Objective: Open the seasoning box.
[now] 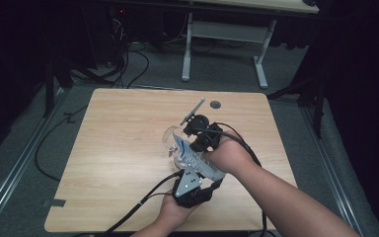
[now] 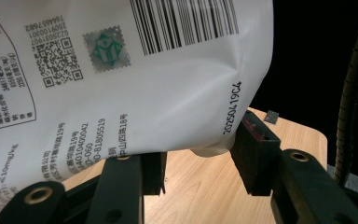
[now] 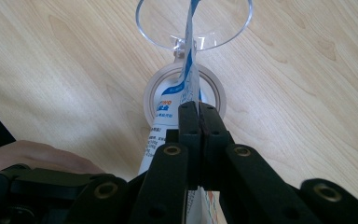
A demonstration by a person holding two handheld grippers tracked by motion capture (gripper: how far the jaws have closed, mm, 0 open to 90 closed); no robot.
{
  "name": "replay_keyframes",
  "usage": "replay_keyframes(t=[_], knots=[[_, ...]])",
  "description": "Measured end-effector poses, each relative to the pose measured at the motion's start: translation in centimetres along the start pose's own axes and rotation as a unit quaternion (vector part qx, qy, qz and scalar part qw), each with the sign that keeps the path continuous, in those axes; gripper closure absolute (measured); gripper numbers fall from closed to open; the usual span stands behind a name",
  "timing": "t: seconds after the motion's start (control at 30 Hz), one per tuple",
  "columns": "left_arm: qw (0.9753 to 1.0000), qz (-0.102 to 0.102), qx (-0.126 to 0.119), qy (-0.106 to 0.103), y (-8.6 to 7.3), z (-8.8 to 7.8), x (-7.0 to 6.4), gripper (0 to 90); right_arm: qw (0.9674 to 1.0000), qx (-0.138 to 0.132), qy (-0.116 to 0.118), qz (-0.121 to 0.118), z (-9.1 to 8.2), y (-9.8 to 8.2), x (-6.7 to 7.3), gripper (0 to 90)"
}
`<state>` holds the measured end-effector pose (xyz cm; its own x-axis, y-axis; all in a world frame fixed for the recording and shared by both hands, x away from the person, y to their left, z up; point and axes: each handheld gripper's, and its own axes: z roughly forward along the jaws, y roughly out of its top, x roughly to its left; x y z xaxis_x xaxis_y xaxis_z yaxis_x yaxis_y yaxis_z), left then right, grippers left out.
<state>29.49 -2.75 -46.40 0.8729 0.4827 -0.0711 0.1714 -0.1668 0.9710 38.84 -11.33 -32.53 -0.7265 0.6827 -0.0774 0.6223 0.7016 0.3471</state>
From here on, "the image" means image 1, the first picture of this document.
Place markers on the clear glass jar hinged lid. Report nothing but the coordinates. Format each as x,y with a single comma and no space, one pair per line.
170,141

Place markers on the grey tape strip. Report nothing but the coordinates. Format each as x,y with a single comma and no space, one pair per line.
56,202

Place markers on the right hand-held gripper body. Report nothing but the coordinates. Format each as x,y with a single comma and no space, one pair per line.
202,131

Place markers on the person's right hand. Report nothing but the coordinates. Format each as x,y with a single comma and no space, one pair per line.
230,154

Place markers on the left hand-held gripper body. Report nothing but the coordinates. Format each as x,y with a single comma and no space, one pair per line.
187,186

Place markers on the black stand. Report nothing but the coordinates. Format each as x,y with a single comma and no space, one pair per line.
317,108
50,89

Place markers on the white metal frame desk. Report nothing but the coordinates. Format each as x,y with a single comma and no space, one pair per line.
227,31

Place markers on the person's left hand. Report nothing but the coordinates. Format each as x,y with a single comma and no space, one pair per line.
177,210

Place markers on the metal floor rail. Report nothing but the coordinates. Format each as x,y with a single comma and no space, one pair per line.
335,177
19,164

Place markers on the white and blue pouch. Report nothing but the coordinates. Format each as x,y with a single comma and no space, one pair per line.
194,161

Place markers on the black device with red light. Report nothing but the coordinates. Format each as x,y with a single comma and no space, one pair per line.
120,19

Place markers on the grey round table grommet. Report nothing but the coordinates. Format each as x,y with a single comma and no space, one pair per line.
215,105

